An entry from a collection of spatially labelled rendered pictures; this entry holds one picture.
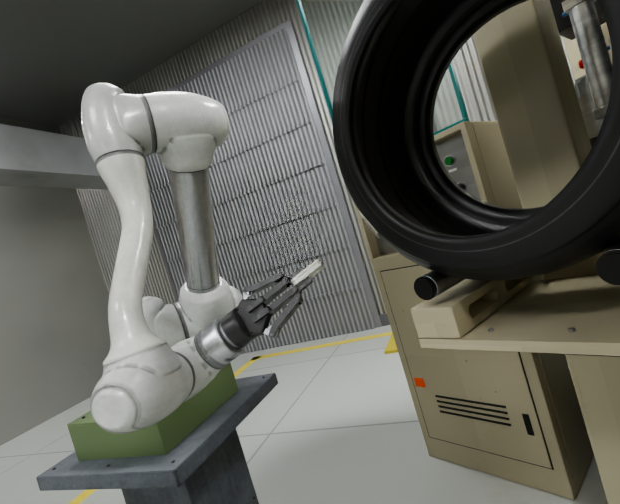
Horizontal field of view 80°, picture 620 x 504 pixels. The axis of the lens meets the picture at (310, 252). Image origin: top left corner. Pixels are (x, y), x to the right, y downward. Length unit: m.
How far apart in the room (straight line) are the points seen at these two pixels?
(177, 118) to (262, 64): 3.52
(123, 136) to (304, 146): 3.22
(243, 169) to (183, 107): 3.40
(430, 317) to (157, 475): 0.70
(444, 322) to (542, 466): 0.99
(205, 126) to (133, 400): 0.62
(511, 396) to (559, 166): 0.84
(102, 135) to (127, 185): 0.11
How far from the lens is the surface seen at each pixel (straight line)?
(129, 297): 0.71
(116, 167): 0.88
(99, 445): 1.23
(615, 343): 0.62
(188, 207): 1.02
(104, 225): 5.85
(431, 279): 0.69
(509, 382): 1.48
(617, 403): 1.10
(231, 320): 0.75
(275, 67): 4.34
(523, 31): 1.00
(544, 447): 1.57
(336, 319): 4.05
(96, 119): 0.93
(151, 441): 1.09
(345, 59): 0.74
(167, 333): 1.18
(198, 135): 0.95
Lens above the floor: 1.04
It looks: 1 degrees down
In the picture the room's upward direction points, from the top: 17 degrees counter-clockwise
